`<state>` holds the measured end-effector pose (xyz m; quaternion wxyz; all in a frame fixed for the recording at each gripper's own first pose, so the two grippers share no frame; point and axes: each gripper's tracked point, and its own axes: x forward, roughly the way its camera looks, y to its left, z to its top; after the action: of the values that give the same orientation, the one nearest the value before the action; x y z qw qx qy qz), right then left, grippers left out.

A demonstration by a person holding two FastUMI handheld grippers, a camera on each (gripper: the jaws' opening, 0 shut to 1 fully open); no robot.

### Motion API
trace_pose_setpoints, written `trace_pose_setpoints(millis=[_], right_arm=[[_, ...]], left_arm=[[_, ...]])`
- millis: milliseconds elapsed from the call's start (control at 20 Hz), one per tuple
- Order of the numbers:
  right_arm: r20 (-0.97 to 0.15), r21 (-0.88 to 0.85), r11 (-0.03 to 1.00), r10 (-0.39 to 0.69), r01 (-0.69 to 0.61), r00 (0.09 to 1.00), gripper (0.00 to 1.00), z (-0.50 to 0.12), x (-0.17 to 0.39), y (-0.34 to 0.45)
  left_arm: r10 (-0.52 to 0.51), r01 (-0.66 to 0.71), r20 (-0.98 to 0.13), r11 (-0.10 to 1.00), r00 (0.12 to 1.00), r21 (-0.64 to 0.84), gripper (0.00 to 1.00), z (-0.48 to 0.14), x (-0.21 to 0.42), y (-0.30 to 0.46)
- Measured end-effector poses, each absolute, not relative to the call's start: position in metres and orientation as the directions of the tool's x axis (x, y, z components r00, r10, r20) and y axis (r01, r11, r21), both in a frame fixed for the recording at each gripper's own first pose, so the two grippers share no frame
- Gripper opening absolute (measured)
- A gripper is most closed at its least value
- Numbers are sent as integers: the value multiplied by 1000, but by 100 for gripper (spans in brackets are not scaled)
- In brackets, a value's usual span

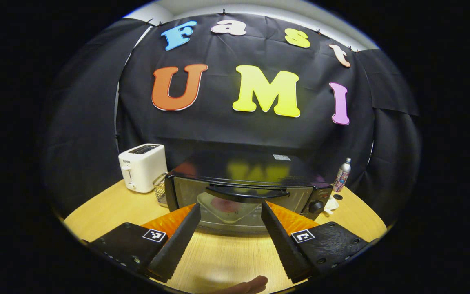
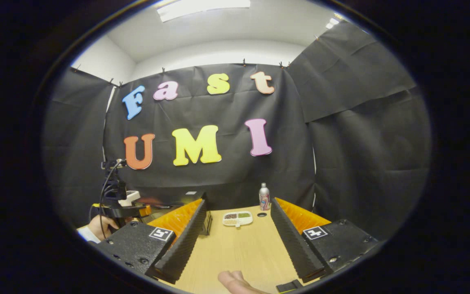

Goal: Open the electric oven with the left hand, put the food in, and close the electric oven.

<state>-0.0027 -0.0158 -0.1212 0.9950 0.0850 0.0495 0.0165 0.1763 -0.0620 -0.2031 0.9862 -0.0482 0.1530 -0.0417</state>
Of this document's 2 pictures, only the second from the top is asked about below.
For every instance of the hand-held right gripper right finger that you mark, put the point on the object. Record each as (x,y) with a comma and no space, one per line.
(298,245)

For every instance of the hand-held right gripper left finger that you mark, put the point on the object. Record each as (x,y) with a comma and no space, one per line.
(180,249)

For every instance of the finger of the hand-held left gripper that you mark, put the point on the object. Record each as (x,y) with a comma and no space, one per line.
(147,211)

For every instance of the black electric oven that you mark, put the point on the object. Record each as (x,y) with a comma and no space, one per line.
(174,198)

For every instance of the white toaster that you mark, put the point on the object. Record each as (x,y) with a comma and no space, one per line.
(131,197)

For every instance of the silver printed bottle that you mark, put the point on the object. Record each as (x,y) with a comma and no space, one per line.
(264,198)

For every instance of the white divided snack dish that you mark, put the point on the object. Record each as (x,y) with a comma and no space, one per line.
(238,218)

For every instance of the long ceiling light panel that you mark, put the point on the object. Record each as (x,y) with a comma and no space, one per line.
(202,8)

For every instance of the small ceiling light panel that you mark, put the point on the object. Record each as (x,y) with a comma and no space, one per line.
(333,21)

